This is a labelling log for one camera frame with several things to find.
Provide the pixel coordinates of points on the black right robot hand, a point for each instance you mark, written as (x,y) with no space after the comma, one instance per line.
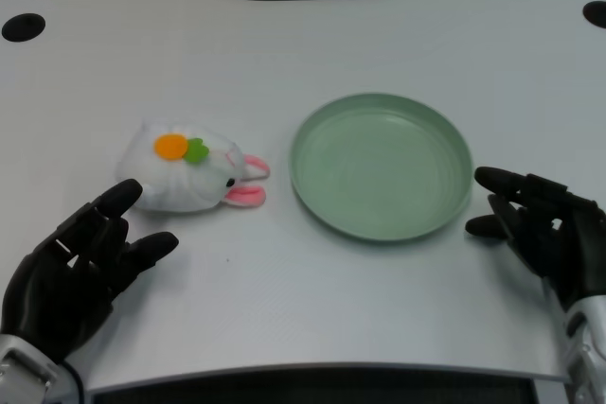
(554,233)

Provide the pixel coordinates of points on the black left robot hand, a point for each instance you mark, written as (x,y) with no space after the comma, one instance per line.
(71,281)

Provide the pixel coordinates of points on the white rabbit doll with carrot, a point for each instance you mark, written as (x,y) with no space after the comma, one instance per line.
(189,177)

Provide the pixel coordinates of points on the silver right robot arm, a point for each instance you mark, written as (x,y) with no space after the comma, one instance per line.
(589,342)

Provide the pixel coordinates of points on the green round plate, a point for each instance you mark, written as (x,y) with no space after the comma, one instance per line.
(379,172)

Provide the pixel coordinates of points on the black robot torso panel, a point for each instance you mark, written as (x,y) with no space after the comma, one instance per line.
(308,387)

